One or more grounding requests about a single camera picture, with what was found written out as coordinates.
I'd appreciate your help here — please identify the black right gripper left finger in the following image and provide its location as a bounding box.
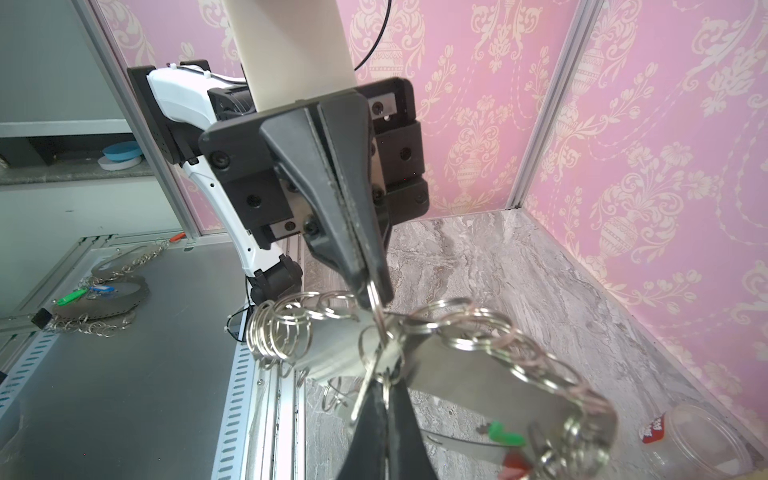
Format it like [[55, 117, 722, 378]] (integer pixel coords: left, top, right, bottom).
[[336, 382, 387, 480]]

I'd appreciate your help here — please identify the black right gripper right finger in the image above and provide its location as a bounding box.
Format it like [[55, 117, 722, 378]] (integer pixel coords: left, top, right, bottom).
[[386, 380, 438, 480]]

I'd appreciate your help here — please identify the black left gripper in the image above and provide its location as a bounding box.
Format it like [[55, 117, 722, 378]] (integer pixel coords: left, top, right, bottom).
[[199, 77, 428, 305]]

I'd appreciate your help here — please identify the green key tag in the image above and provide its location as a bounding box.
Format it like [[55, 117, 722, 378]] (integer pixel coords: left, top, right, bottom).
[[487, 421, 527, 448]]

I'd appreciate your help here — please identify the red key tag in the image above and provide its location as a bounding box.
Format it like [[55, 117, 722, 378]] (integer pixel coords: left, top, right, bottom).
[[497, 452, 531, 480]]

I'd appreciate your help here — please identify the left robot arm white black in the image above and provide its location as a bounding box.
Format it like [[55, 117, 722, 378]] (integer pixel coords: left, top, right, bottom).
[[127, 60, 429, 304]]

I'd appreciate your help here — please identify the clear plastic cup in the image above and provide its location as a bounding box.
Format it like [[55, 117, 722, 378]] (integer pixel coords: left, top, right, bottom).
[[639, 404, 754, 479]]

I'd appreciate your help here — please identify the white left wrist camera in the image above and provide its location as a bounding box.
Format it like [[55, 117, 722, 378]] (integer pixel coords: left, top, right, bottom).
[[223, 0, 357, 111]]

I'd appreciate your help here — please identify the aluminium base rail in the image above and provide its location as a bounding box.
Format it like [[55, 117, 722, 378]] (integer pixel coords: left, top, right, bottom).
[[209, 233, 307, 480]]

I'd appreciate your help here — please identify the aluminium corner post right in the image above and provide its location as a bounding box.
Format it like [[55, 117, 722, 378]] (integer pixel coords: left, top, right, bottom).
[[69, 0, 201, 239]]

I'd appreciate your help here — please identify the aluminium corner post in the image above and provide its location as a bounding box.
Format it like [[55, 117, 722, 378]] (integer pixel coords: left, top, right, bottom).
[[69, 0, 201, 239], [506, 0, 603, 210]]

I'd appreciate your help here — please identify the aluminium corner post left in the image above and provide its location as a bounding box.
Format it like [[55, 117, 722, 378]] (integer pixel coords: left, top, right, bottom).
[[506, 0, 603, 210]]

